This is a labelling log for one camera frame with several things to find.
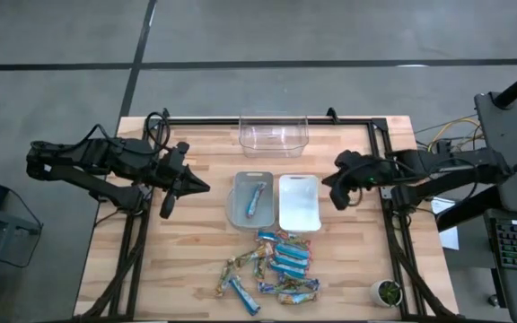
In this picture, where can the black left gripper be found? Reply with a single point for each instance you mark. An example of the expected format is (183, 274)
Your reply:
(171, 172)

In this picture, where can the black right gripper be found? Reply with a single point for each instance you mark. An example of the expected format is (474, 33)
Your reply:
(359, 172)

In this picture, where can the light blue granola bar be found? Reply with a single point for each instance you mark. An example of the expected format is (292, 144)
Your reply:
(292, 251)
(256, 199)
(287, 270)
(291, 261)

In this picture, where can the blue and orange granola bar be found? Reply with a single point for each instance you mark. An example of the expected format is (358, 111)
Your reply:
(267, 235)

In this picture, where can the dark blue granola bar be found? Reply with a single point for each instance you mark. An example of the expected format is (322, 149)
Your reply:
(308, 283)
(245, 296)
(269, 288)

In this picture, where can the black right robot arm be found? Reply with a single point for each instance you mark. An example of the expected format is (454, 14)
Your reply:
(420, 161)

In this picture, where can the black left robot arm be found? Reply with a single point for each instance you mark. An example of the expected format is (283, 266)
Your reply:
(124, 157)

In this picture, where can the white plastic bin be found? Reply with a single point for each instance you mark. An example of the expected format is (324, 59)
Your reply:
(299, 202)

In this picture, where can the grey plastic bin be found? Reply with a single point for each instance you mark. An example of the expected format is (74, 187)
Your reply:
(238, 197)

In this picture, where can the grey metal mounting plate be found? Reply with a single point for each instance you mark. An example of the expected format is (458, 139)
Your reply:
(386, 195)

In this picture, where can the clear plastic bin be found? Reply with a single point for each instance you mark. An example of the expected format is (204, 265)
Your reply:
(274, 139)

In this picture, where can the black power adapter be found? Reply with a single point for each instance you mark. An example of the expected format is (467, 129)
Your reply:
(443, 145)

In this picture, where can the small potted plant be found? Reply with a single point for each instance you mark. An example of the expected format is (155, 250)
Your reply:
(386, 294)

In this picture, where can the white paper sheet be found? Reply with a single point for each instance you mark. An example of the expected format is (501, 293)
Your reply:
(450, 238)

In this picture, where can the black cart crossbar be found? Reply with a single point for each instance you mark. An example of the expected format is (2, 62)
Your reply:
(465, 211)

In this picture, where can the black metal side stand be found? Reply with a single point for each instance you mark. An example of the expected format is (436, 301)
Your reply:
(11, 222)

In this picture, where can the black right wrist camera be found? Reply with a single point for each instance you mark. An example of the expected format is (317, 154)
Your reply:
(340, 197)

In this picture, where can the black aluminium table frame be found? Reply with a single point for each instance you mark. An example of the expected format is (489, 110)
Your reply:
(204, 121)

